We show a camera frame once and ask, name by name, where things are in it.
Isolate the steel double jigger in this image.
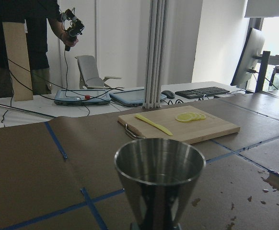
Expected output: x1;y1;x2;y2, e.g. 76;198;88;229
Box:
114;138;206;230

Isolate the blue teach pendant right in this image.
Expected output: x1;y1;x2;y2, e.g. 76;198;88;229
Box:
108;88;168;108

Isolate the blue teach pendant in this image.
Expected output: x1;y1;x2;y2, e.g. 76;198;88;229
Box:
54;89;111;106
108;88;168;108

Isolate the yellow plastic knife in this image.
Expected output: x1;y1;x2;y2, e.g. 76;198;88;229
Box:
135;114;173;136

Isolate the black computer mouse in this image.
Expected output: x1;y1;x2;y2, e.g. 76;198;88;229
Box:
161;90;175;99

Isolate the bamboo cutting board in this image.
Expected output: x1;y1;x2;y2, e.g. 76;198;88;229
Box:
118;105;240;144

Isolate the grey office chair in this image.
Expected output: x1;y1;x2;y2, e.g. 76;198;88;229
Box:
75;55;121;89

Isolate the black keyboard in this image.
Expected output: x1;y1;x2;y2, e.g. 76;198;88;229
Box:
175;86;230;99

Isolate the blue teach pendant left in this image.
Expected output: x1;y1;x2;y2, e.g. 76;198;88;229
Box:
54;89;111;106

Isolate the metal rod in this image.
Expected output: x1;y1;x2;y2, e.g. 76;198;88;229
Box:
0;104;56;119

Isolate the handheld teleoperation controller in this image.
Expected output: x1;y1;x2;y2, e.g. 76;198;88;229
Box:
58;9;84;42

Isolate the computer monitor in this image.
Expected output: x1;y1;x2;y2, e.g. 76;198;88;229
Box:
230;28;265;86

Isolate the person in dark shirt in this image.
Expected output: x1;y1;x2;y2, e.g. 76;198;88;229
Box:
0;0;78;100

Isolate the wooden plank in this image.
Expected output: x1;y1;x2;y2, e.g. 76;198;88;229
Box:
2;22;33;101

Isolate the aluminium frame post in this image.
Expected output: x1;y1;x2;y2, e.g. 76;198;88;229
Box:
143;0;168;109

